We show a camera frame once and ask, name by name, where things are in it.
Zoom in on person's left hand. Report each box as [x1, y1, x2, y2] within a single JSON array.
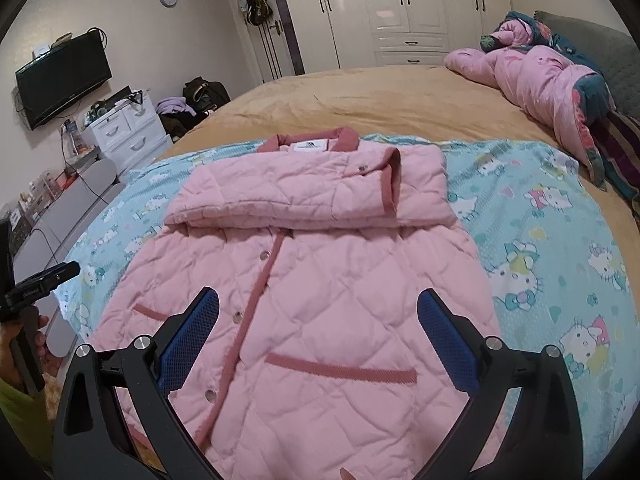
[[0, 321, 26, 386]]

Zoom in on pink floral quilt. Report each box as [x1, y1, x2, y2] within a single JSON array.
[[444, 10, 618, 191]]

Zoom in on black bag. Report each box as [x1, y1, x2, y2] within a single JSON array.
[[182, 76, 231, 111]]

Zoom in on grey low cabinet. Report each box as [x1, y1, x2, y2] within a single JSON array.
[[12, 157, 126, 358]]

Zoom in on purple cloth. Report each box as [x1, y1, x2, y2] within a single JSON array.
[[156, 97, 198, 117]]

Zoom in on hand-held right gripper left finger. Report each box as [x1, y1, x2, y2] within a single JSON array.
[[52, 286, 226, 480]]

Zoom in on dark striped cloth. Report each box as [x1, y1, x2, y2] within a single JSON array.
[[595, 110, 640, 221]]

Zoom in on black cable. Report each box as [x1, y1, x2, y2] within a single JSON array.
[[60, 130, 108, 201]]

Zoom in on pink quilted jacket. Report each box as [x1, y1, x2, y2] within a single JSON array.
[[92, 127, 506, 480]]

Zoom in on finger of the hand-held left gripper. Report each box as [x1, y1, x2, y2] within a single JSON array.
[[12, 261, 80, 303]]

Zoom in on blue cartoon cat bed sheet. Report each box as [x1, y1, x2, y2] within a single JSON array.
[[57, 132, 640, 480]]

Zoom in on room door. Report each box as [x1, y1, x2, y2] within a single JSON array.
[[230, 0, 306, 86]]

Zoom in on hanging bags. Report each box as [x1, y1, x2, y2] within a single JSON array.
[[239, 0, 275, 27]]

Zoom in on white drawer cabinet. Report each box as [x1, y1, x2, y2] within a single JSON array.
[[82, 105, 173, 181]]

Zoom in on dark clothes pile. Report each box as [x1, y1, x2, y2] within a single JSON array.
[[160, 110, 211, 138]]

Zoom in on grey quilted headboard cushion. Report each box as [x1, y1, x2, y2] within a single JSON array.
[[532, 10, 640, 116]]

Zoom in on black wall television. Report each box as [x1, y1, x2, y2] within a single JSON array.
[[15, 30, 113, 132]]

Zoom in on white wardrobe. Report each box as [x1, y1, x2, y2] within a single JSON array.
[[300, 0, 512, 68]]

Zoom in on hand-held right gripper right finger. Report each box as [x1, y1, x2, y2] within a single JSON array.
[[407, 287, 583, 480]]

